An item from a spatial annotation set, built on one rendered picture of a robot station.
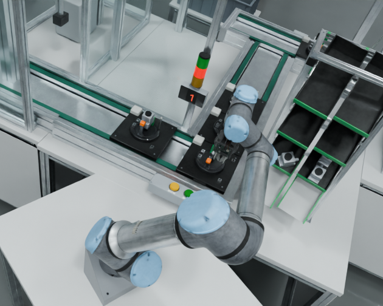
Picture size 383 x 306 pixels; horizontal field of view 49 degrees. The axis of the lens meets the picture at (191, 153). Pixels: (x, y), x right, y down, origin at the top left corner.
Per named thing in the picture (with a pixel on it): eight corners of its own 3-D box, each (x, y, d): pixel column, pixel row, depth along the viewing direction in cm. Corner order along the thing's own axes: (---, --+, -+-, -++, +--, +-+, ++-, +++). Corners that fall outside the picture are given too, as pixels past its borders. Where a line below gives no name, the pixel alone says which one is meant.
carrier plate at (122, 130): (155, 161, 189) (156, 158, 187) (109, 139, 191) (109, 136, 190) (177, 130, 205) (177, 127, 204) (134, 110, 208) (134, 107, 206)
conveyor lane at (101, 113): (218, 204, 192) (224, 192, 184) (60, 129, 201) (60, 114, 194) (237, 164, 211) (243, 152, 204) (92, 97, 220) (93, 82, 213)
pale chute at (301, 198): (303, 223, 179) (303, 224, 175) (276, 206, 182) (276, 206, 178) (338, 167, 178) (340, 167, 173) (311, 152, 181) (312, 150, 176)
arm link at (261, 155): (271, 278, 103) (286, 146, 137) (246, 254, 99) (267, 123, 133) (233, 285, 110) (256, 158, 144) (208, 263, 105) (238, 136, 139)
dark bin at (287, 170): (289, 176, 168) (293, 170, 161) (261, 159, 171) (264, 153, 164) (323, 124, 176) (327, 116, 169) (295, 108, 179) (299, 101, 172)
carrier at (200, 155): (223, 194, 185) (231, 177, 176) (174, 171, 187) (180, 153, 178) (239, 159, 201) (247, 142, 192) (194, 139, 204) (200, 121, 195)
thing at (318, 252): (340, 297, 177) (343, 294, 175) (36, 149, 194) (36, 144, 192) (368, 111, 273) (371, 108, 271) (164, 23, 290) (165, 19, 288)
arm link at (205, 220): (107, 274, 134) (244, 257, 98) (73, 248, 127) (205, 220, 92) (123, 241, 141) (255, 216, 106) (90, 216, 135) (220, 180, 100)
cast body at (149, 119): (147, 129, 190) (149, 118, 185) (138, 125, 191) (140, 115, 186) (155, 119, 196) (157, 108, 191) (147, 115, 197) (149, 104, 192)
